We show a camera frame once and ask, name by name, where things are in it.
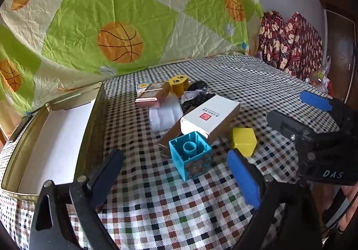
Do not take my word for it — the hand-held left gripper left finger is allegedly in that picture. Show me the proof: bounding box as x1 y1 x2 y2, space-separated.
28 149 126 250

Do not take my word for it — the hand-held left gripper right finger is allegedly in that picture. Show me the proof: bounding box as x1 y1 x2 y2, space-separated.
226 149 326 250

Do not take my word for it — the yellow emoji toy block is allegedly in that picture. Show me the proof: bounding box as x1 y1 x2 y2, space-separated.
168 76 189 96

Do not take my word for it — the plastic bag with toys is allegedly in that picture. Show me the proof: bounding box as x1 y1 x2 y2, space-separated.
306 56 333 96

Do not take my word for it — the red patterned cloth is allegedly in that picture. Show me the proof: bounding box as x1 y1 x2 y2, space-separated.
257 11 323 81

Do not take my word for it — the white and gold cardboard box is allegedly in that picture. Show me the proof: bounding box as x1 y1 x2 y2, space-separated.
158 95 241 159

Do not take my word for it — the dark wooden door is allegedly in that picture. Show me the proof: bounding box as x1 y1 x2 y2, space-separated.
313 0 358 102

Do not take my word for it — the gold tin box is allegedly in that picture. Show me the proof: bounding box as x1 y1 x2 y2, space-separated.
0 82 105 203

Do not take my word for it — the plain yellow toy block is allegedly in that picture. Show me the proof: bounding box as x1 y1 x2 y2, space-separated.
230 127 257 158

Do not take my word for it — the person's right hand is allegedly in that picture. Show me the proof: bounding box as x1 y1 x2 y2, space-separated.
340 185 358 235

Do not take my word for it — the teal toy block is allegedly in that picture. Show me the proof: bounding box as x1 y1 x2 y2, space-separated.
168 131 212 182

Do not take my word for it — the white paper liner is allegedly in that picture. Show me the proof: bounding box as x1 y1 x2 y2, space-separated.
17 100 96 194

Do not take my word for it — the checkered tablecloth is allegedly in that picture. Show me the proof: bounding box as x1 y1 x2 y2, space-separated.
0 54 340 250

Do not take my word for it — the translucent plastic box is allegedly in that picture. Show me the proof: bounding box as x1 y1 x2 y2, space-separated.
148 96 183 133

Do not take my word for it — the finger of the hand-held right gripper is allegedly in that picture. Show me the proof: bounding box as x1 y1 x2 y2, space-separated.
300 91 353 127
266 110 316 145

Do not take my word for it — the rose gold box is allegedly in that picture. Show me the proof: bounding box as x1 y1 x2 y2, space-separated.
135 81 170 108

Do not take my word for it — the basketball print blanket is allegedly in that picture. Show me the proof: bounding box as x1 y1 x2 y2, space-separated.
0 0 265 139

